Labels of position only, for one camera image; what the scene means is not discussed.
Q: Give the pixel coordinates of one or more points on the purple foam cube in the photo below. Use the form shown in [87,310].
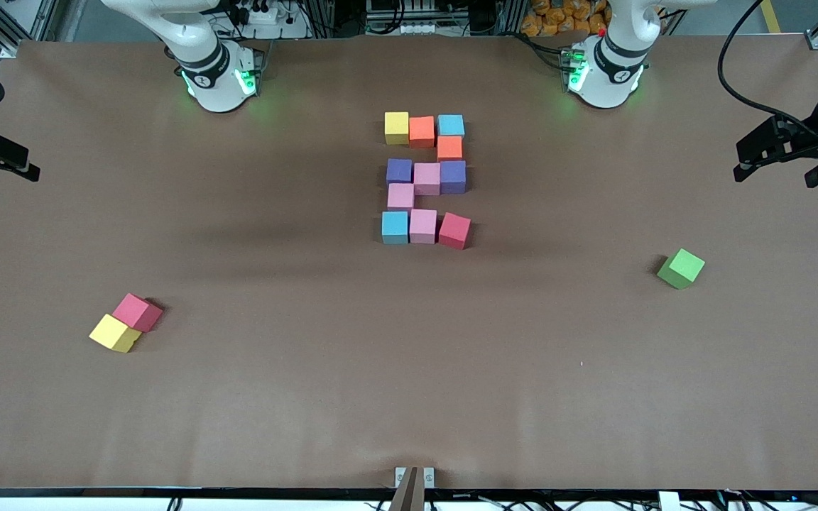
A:
[453,176]
[399,170]

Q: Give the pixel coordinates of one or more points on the orange foam cube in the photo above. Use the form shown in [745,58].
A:
[449,147]
[422,131]

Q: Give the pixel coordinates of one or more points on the blue foam cube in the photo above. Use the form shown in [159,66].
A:
[451,125]
[395,227]

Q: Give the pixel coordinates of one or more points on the red foam cube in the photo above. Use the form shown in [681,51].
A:
[454,230]

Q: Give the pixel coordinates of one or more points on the pink foam cube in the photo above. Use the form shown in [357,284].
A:
[423,226]
[400,196]
[427,177]

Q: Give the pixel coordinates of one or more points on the yellow foam cube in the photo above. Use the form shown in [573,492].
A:
[114,332]
[396,128]

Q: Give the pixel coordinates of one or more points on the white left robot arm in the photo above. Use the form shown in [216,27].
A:
[608,64]

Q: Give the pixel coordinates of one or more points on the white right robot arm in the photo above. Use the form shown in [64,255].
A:
[210,71]

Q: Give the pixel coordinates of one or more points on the green foam cube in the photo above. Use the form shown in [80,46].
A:
[682,268]

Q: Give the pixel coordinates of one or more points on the crimson foam cube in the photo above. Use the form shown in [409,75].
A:
[137,311]

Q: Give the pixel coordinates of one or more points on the bag of orange items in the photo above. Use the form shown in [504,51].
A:
[558,18]

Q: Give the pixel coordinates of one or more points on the white power strip with plugs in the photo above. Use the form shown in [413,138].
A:
[263,15]

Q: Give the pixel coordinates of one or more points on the small white connector box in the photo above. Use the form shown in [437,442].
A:
[668,501]

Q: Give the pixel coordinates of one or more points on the white socket strip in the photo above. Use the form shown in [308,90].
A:
[416,28]

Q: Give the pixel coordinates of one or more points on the small metal mounting bracket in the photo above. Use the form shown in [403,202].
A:
[414,490]

